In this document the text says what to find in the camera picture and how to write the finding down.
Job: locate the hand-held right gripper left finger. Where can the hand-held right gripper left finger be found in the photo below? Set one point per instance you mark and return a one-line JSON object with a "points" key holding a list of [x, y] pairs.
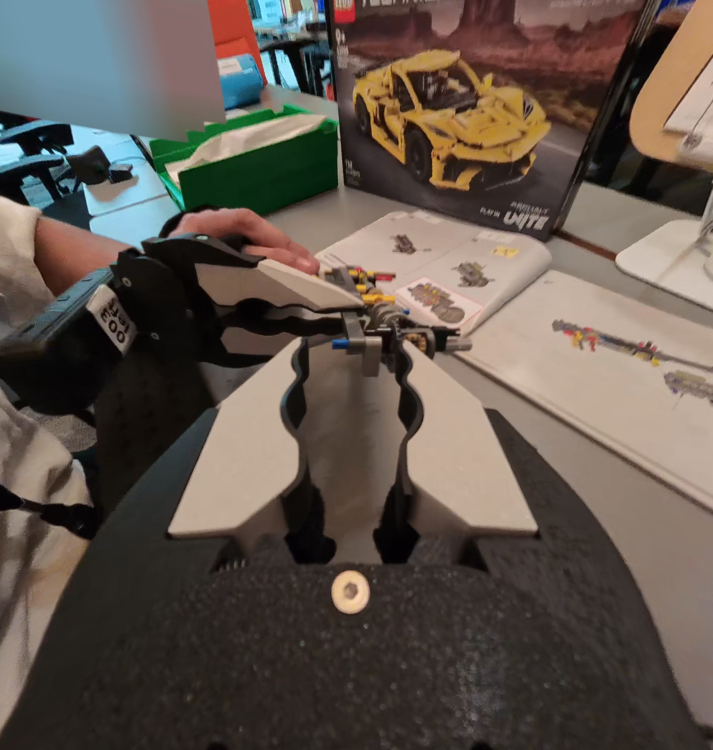
{"points": [[239, 469]]}

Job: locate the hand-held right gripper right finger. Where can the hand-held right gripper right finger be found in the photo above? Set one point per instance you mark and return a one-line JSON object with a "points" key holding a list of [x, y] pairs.
{"points": [[468, 469]]}

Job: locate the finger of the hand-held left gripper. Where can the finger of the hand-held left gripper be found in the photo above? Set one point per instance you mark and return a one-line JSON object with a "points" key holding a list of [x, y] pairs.
{"points": [[263, 343], [286, 284]]}

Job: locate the brick-built car chassis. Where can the brick-built car chassis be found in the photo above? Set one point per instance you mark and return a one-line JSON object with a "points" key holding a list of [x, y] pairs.
{"points": [[368, 351]]}

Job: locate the person's left forearm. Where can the person's left forearm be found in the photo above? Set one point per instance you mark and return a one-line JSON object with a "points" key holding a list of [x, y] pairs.
{"points": [[81, 258]]}

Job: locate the toy car set box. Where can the toy car set box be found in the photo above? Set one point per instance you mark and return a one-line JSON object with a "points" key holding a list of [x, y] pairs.
{"points": [[509, 58]]}

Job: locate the person's left hand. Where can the person's left hand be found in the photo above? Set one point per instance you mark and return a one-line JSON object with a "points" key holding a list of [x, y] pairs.
{"points": [[251, 231]]}

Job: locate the black perforated pad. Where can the black perforated pad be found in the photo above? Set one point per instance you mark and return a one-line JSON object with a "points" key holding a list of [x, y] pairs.
{"points": [[145, 422]]}

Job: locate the green plastic bin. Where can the green plastic bin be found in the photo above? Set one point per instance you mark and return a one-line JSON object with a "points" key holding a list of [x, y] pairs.
{"points": [[263, 176]]}

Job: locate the building instruction booklet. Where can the building instruction booklet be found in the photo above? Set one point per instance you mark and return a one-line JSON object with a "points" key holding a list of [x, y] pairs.
{"points": [[567, 381]]}

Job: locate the white paper sheet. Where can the white paper sheet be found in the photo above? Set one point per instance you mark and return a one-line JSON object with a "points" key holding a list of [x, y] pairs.
{"points": [[245, 140]]}

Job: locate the black office chair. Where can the black office chair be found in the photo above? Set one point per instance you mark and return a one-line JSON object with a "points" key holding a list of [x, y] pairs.
{"points": [[28, 164]]}

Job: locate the blue rolled bundle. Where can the blue rolled bundle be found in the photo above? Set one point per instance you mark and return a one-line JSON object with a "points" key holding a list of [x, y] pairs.
{"points": [[239, 82]]}

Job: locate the orange tote bag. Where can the orange tote bag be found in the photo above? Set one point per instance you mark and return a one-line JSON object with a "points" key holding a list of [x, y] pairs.
{"points": [[233, 35]]}

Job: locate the instruction sheet on stand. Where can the instruction sheet on stand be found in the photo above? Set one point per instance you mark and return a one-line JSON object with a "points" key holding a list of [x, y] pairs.
{"points": [[655, 117]]}

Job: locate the laminated instruction sheet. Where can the laminated instruction sheet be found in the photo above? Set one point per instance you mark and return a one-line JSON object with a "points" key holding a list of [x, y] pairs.
{"points": [[708, 105]]}

